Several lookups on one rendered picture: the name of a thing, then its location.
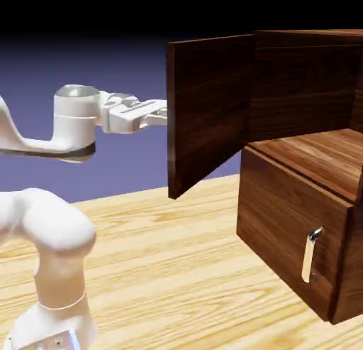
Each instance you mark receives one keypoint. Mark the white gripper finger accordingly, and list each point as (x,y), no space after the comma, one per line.
(157,120)

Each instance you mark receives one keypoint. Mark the dark wood cabinet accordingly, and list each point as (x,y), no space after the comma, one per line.
(300,88)

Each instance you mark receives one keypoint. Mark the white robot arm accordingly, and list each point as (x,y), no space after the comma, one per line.
(72,120)

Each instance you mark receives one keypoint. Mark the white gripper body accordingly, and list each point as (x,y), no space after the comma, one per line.
(124,120)

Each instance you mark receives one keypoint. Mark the dark wood cabinet door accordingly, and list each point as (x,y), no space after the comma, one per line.
(207,111)

